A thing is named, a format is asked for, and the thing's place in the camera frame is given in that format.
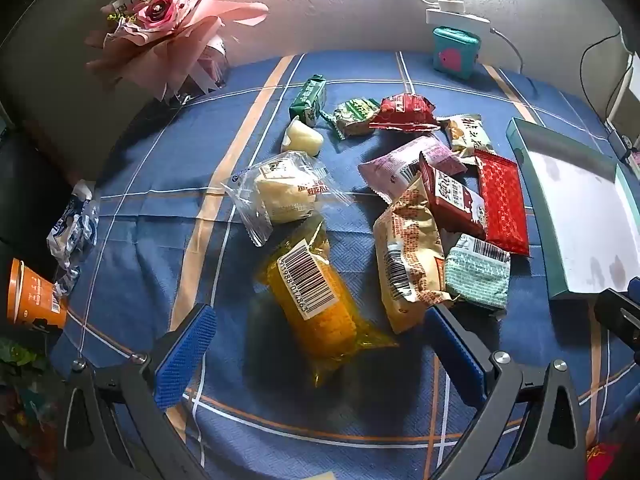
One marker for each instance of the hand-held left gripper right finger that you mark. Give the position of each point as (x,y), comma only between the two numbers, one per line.
(455,355)

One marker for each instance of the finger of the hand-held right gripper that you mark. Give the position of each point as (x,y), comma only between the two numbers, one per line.
(612,310)

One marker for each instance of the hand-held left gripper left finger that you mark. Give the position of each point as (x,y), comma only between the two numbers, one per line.
(185,355)

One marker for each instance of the teal cardboard box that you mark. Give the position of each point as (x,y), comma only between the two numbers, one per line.
(575,210)

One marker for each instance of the yellow cake packet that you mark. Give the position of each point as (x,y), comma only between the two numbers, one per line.
(320,310)

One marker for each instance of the dark red snack packet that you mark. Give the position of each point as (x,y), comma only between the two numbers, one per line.
(450,195)

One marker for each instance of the clear-wrapped round cake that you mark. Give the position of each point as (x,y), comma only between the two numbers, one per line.
(285,195)

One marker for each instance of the green and white snack packet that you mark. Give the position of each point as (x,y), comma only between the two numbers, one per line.
(355,115)

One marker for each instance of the green biscuit packet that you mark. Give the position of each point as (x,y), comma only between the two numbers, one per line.
(310,97)

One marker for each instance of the mint green snack packet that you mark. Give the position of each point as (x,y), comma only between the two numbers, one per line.
(475,275)

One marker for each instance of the beige and orange snack packet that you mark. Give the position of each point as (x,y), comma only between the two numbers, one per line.
(407,250)

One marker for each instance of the red patterned snack packet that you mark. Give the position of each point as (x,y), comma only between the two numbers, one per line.
(502,205)

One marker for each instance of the red paper item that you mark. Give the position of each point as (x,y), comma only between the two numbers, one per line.
(600,462)

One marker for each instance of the orange paper cup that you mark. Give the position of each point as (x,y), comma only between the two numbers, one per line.
(35,295)

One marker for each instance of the green plant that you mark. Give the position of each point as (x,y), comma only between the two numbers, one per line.
(20,355)

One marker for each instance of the grey power strip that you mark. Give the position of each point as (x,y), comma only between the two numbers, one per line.
(620,142)

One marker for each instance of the crumpled blue and white packet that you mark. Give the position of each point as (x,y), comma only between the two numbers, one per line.
(72,225)

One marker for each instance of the pink snack packet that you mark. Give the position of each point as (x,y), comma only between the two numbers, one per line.
(395,170)

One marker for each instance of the blue plaid tablecloth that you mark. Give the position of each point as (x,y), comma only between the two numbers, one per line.
(165,160)

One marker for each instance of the white device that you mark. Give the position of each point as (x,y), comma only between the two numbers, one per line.
(620,90)

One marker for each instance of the beige nut snack packet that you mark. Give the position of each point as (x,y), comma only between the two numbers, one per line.
(467,135)

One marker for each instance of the white jelly cup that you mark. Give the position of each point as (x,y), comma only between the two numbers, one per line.
(302,140)

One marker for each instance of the clear glass vase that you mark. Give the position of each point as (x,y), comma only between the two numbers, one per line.
(217,67)

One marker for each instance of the small teal elephant box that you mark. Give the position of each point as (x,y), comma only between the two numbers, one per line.
(455,55)

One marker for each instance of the pink flower bouquet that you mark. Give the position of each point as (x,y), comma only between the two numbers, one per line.
(160,10)

